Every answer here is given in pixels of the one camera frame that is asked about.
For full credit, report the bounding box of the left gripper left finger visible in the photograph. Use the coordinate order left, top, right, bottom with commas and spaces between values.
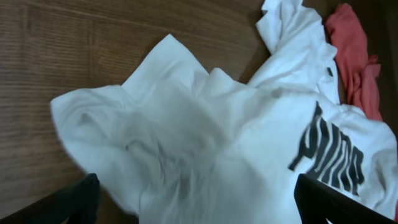
1, 174, 100, 224

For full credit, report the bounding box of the white printed t-shirt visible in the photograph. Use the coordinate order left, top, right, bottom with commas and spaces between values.
51, 1, 397, 223

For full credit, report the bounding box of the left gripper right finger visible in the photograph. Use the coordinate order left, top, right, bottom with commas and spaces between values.
294, 174, 395, 224

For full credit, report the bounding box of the red t-shirt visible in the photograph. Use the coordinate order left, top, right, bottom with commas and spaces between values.
325, 3, 382, 121

